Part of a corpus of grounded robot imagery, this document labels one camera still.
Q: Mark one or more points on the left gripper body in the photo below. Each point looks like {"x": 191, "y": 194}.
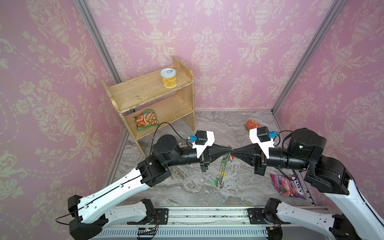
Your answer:
{"x": 203, "y": 160}

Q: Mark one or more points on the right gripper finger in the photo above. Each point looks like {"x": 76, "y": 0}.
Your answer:
{"x": 249, "y": 159}
{"x": 246, "y": 150}

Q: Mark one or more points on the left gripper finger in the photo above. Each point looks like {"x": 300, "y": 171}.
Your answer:
{"x": 214, "y": 157}
{"x": 219, "y": 150}

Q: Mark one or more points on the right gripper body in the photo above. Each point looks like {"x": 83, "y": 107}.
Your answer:
{"x": 259, "y": 160}

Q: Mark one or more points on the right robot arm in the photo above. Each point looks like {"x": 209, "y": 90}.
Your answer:
{"x": 358, "y": 220}

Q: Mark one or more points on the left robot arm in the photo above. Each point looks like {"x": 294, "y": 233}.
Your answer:
{"x": 93, "y": 213}

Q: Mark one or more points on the red round tin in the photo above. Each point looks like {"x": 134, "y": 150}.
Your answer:
{"x": 252, "y": 124}

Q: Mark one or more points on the purple candy bag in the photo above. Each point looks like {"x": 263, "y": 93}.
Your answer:
{"x": 289, "y": 188}

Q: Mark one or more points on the orange green snack packet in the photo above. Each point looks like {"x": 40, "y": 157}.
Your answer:
{"x": 146, "y": 119}

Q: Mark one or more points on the wooden two-tier shelf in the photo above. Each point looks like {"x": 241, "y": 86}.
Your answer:
{"x": 171, "y": 104}

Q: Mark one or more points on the yellow tin can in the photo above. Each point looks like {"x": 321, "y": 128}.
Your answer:
{"x": 169, "y": 77}

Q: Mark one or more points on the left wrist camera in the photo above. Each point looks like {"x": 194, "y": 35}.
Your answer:
{"x": 201, "y": 140}

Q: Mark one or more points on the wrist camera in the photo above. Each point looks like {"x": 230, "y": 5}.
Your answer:
{"x": 201, "y": 140}
{"x": 264, "y": 138}

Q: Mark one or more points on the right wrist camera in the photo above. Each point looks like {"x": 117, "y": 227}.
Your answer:
{"x": 264, "y": 138}

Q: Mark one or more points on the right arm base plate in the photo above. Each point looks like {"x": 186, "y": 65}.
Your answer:
{"x": 259, "y": 216}

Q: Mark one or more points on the aluminium front rail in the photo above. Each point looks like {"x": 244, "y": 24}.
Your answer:
{"x": 217, "y": 223}

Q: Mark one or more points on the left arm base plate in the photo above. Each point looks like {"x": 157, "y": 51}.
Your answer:
{"x": 159, "y": 216}

